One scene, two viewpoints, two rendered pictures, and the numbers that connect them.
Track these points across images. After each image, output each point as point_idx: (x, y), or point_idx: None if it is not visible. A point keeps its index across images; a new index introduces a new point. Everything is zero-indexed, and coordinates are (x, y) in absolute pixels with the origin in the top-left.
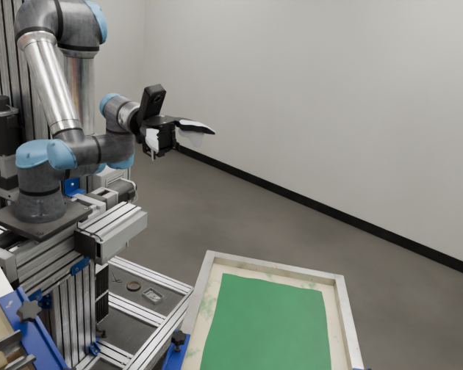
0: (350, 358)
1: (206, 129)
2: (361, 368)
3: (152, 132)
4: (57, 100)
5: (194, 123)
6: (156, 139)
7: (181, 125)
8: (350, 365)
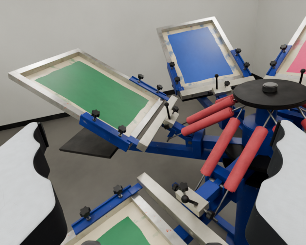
0: (65, 243)
1: (43, 131)
2: (71, 232)
3: None
4: None
5: (11, 168)
6: (285, 129)
7: (56, 214)
8: (72, 240)
